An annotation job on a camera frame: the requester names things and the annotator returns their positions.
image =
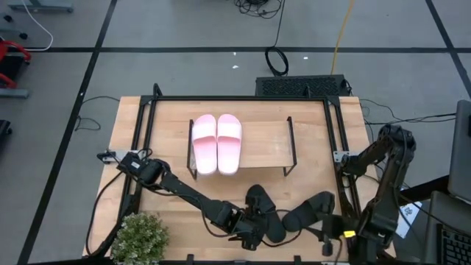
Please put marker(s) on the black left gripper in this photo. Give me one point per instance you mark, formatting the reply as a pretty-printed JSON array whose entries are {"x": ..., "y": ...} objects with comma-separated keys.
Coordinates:
[{"x": 246, "y": 228}]

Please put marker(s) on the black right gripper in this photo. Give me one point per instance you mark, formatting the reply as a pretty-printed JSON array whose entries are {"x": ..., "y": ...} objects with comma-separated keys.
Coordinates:
[{"x": 336, "y": 228}]

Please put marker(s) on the black slide sandal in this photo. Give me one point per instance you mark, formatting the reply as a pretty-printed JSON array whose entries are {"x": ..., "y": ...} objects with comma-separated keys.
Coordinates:
[
  {"x": 298, "y": 219},
  {"x": 257, "y": 193}
]

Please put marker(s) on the pink slide sandal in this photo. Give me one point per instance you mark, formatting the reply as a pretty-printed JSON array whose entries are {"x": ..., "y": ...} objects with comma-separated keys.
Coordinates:
[
  {"x": 204, "y": 147},
  {"x": 229, "y": 147}
]

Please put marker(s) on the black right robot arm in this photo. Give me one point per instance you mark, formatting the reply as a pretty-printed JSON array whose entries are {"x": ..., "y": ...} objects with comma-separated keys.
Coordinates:
[{"x": 382, "y": 206}]

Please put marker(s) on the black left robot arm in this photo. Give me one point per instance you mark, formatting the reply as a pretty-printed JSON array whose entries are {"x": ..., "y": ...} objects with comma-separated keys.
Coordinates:
[{"x": 184, "y": 189}]

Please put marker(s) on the silver mounting plate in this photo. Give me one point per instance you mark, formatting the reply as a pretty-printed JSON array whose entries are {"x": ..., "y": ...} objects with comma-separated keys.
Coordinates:
[
  {"x": 110, "y": 155},
  {"x": 338, "y": 155}
]

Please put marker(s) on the white paper sheet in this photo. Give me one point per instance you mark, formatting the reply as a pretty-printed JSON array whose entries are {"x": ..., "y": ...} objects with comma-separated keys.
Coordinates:
[{"x": 408, "y": 217}]

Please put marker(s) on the black desk bar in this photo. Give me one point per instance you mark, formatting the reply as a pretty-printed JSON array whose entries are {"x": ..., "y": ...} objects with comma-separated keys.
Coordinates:
[{"x": 430, "y": 187}]

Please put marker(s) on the green potted plant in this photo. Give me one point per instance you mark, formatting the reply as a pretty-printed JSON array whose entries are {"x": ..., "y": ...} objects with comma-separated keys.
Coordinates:
[{"x": 140, "y": 239}]

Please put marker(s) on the black perforated computer case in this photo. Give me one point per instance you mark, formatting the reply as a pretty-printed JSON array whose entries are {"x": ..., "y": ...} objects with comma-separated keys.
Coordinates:
[{"x": 294, "y": 86}]

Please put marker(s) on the grey laptop with black keyboard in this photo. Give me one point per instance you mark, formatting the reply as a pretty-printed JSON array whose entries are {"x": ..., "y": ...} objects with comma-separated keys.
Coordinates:
[{"x": 456, "y": 213}]

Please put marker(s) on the grey monitor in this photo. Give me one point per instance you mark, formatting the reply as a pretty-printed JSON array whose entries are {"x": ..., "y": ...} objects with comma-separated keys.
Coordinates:
[{"x": 461, "y": 154}]

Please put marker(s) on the grey metal base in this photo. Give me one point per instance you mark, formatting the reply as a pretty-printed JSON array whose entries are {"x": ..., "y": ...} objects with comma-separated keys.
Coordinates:
[
  {"x": 40, "y": 6},
  {"x": 13, "y": 93}
]

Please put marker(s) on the red and black cart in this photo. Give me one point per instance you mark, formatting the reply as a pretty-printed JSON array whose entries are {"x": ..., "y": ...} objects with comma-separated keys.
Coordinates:
[{"x": 18, "y": 46}]

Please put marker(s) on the black caster wheel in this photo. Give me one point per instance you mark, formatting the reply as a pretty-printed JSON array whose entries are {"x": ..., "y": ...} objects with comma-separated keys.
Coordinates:
[
  {"x": 7, "y": 17},
  {"x": 23, "y": 35}
]

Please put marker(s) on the wooden shelf with black frame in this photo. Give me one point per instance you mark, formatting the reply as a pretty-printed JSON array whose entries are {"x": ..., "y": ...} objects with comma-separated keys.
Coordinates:
[{"x": 268, "y": 143}]

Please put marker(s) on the black metal rig frame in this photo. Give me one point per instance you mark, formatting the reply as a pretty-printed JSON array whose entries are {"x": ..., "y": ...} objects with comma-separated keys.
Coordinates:
[{"x": 239, "y": 98}]

